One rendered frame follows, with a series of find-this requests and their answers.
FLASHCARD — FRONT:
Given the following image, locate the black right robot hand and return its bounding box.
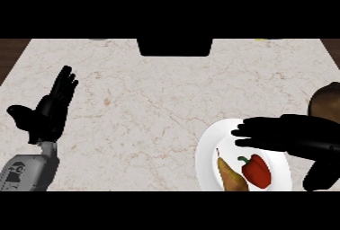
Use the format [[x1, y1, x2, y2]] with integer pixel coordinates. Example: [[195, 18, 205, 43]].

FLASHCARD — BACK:
[[229, 113, 340, 192]]

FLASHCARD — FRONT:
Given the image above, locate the brown pear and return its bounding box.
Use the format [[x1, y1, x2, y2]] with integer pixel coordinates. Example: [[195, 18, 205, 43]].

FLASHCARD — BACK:
[[216, 147, 251, 192]]

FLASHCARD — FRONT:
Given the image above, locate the red bell pepper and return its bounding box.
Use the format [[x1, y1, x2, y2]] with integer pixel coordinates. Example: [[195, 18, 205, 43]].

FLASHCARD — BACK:
[[236, 154, 272, 190]]

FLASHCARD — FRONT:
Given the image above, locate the dark brown pan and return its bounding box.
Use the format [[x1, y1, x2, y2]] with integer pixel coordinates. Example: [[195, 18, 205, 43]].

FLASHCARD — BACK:
[[307, 81, 340, 126]]

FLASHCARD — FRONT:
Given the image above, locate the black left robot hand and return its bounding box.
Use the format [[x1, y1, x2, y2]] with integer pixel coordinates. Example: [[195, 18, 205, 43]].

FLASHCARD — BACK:
[[6, 65, 80, 146]]

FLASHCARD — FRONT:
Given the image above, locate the black appliance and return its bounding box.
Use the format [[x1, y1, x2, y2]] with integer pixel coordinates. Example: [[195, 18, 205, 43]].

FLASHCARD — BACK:
[[136, 38, 216, 58]]

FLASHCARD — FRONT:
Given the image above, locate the white round plate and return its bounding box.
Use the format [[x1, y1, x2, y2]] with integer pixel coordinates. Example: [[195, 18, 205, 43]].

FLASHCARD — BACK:
[[193, 118, 294, 192]]

